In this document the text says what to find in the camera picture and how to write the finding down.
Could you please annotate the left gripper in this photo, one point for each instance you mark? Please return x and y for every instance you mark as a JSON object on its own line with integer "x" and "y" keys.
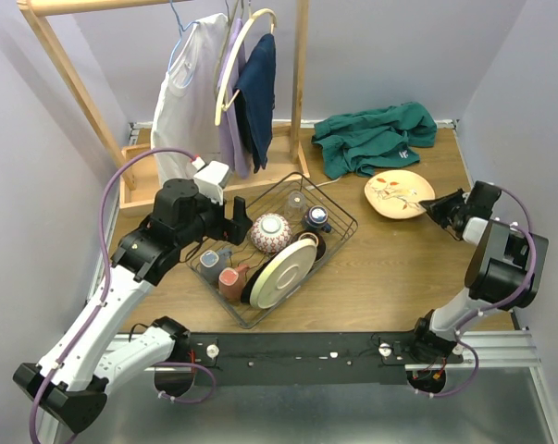
{"x": 228, "y": 226}

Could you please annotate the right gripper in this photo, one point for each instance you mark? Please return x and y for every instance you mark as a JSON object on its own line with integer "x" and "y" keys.
{"x": 435, "y": 207}

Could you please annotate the beige bird plate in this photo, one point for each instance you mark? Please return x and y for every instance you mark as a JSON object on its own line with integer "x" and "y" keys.
{"x": 397, "y": 194}

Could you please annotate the pink ceramic mug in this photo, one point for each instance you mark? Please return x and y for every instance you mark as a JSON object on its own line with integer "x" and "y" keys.
{"x": 232, "y": 281}

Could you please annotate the cream round plate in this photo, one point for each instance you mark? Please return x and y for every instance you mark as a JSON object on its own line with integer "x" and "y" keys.
{"x": 283, "y": 274}

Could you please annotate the dark red rimmed plate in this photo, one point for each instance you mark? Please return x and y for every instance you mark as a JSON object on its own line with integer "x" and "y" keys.
{"x": 247, "y": 290}

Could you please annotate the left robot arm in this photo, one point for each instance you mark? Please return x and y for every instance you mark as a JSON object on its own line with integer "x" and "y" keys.
{"x": 73, "y": 381}

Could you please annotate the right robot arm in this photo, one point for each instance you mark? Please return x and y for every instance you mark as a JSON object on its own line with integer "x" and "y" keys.
{"x": 504, "y": 273}

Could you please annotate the red white patterned bowl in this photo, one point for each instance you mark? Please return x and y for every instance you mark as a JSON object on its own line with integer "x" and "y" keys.
{"x": 271, "y": 233}

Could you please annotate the grey blue mug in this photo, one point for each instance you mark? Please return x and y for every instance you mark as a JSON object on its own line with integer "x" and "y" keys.
{"x": 212, "y": 263}

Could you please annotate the clear glass cup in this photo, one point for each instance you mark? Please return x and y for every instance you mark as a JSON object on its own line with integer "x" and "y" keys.
{"x": 295, "y": 206}

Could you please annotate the dark blue teacup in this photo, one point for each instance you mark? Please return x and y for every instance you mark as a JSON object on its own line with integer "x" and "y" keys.
{"x": 316, "y": 219}

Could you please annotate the dark brown bowl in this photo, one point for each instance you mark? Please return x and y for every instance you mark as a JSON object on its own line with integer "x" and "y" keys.
{"x": 321, "y": 246}

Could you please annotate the green crumpled garment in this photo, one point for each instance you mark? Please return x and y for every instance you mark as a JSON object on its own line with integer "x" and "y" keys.
{"x": 380, "y": 138}

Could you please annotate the lavender garment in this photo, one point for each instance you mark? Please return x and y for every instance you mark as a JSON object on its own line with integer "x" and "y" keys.
{"x": 231, "y": 148}

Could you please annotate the white tank top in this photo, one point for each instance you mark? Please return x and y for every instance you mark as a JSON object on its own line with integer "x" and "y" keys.
{"x": 185, "y": 108}

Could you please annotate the wooden hanger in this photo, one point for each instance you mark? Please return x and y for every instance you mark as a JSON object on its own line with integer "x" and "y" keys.
{"x": 223, "y": 100}

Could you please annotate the black base bar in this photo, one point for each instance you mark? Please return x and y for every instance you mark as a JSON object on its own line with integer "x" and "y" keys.
{"x": 314, "y": 358}

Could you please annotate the navy blue garment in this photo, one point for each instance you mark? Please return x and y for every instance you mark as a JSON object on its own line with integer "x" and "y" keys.
{"x": 255, "y": 102}

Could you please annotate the black wire dish rack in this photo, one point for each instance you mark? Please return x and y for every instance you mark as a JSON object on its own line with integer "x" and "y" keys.
{"x": 296, "y": 229}

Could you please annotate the blue wire hanger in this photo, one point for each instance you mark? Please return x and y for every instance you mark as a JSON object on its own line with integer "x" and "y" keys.
{"x": 182, "y": 29}

